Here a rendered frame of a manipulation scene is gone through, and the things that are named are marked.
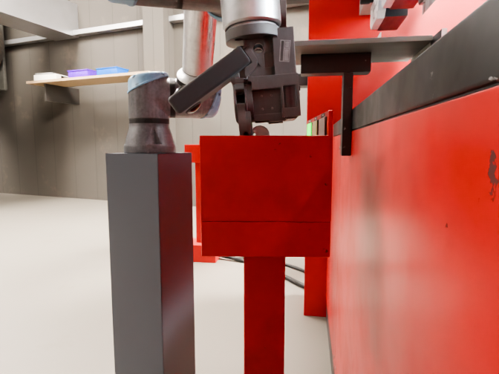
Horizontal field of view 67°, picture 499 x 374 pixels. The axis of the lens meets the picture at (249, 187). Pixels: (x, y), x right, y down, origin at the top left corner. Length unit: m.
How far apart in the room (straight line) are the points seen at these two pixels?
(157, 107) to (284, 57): 0.67
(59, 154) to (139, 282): 5.29
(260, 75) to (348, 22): 1.31
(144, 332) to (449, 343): 1.01
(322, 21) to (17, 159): 5.97
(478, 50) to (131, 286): 1.07
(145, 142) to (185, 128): 3.85
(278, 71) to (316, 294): 1.45
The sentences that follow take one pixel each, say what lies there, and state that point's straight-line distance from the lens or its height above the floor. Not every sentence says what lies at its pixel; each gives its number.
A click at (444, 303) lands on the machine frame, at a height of 0.70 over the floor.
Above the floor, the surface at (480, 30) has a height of 0.86.
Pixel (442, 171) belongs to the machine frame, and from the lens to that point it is 0.29.
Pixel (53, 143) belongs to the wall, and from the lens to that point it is 6.44.
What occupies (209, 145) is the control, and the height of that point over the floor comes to 0.80.
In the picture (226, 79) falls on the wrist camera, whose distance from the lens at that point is 0.49.
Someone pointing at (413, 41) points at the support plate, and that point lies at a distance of 0.81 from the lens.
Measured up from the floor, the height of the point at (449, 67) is 0.85.
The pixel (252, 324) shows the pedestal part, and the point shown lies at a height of 0.54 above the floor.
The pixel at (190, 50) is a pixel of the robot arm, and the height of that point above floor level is 1.05.
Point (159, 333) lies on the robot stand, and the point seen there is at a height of 0.26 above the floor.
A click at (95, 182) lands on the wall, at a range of 5.90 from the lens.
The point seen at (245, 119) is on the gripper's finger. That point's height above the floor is 0.83.
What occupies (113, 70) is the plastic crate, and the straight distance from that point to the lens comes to 4.96.
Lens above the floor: 0.80
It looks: 6 degrees down
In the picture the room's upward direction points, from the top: straight up
